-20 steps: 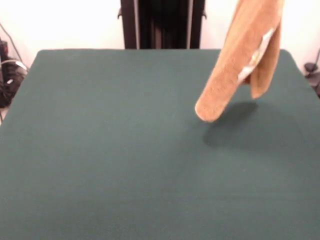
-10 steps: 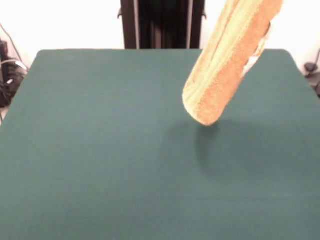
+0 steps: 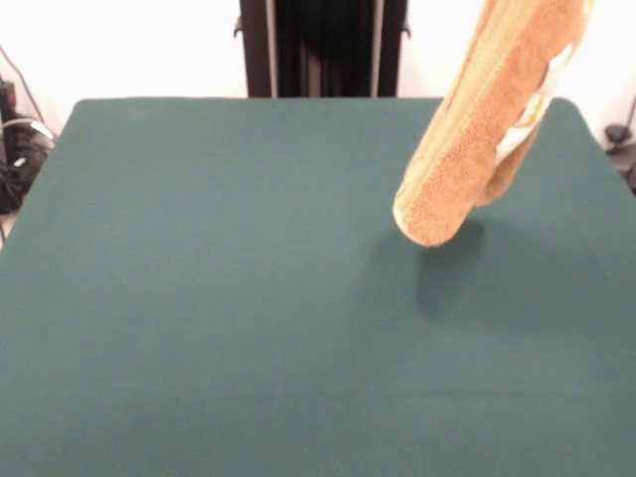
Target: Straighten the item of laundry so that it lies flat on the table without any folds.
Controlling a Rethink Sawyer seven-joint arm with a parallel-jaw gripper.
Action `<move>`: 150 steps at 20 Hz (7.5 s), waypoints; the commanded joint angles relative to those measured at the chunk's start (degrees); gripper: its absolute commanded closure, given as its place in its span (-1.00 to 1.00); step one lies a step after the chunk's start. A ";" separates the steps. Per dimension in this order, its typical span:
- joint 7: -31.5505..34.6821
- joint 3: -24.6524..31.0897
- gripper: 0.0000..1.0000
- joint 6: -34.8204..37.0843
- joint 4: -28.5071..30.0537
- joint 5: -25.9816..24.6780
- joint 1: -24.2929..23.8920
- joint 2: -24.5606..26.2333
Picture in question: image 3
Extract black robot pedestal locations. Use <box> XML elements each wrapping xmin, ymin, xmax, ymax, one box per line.
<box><xmin>233</xmin><ymin>0</ymin><xmax>413</xmax><ymax>99</ymax></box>

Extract upright black power strip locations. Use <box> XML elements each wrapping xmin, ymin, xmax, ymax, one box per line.
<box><xmin>0</xmin><ymin>81</ymin><xmax>19</xmax><ymax>125</ymax></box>

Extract dark green table cloth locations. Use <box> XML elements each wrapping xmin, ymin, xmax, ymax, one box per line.
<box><xmin>0</xmin><ymin>96</ymin><xmax>636</xmax><ymax>477</ymax></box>

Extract black cable bundle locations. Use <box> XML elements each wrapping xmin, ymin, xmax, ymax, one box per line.
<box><xmin>0</xmin><ymin>116</ymin><xmax>56</xmax><ymax>215</ymax></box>

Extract tan terry towel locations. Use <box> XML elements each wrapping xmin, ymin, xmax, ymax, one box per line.
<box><xmin>392</xmin><ymin>0</ymin><xmax>597</xmax><ymax>248</ymax></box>

